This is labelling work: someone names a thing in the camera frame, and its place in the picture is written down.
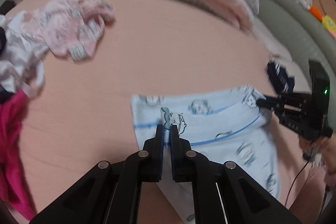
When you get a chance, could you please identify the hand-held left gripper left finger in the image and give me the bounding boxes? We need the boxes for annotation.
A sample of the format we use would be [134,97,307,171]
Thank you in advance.
[29,124,165,224]

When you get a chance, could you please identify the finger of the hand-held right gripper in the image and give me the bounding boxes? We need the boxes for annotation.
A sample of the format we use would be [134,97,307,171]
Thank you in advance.
[262,94,284,104]
[256,99,282,112]

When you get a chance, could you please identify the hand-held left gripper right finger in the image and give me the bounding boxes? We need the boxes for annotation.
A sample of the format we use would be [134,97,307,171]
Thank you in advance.
[170,124,302,224]

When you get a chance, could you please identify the light blue cartoon pajama pants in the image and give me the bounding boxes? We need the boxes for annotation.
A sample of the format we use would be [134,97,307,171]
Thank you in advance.
[131,85,281,224]

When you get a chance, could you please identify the person's right forearm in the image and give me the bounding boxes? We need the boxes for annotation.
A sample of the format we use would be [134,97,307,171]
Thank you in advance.
[283,161,336,214]

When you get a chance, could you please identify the person's right hand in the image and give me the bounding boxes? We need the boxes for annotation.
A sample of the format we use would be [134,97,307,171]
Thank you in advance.
[299,135,336,177]

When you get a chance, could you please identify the navy shorts with white stripes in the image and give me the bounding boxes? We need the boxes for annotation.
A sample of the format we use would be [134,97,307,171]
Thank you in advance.
[266,60,296,98]

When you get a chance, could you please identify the grey green padded headboard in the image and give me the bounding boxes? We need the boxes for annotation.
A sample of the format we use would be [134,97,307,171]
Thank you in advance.
[256,0,336,98]

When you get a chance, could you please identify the yellow plush toy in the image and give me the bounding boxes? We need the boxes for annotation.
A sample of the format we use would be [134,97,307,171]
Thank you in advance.
[322,17,336,37]

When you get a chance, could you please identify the orange carrot plush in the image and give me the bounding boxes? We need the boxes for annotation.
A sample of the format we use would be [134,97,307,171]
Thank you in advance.
[308,5,326,20]

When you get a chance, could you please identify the pink bed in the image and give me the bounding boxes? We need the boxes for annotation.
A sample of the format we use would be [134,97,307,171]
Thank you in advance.
[0,0,315,224]

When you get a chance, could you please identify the magenta garment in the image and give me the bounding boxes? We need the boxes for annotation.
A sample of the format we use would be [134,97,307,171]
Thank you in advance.
[0,90,36,220]

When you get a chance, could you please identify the pink printed garment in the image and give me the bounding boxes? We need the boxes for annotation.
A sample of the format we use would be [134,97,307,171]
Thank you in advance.
[18,0,116,62]

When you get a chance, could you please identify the white satin garment dark trim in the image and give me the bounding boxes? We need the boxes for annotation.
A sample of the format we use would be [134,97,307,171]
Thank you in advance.
[0,10,46,98]

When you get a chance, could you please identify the black cable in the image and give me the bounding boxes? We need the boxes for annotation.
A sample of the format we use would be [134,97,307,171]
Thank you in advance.
[285,160,311,207]

